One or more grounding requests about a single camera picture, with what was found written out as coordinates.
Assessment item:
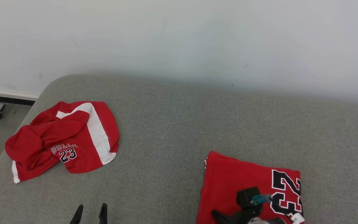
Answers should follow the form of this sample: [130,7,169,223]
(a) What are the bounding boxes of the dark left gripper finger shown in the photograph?
[99,203,108,224]
[69,204,84,224]

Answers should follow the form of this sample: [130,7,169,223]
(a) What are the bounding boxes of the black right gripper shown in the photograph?
[211,206,264,224]

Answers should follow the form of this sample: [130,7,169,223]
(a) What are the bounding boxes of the red basketball jersey white sleeves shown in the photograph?
[196,151,305,224]

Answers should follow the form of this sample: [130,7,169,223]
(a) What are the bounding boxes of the red Bulls 23 shorts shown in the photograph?
[5,101,120,184]

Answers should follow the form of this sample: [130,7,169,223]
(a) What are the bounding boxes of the white black baseboard strip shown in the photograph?
[0,88,40,106]

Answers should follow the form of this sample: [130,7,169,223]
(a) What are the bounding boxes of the black right cable teal plug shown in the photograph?
[250,194,295,219]

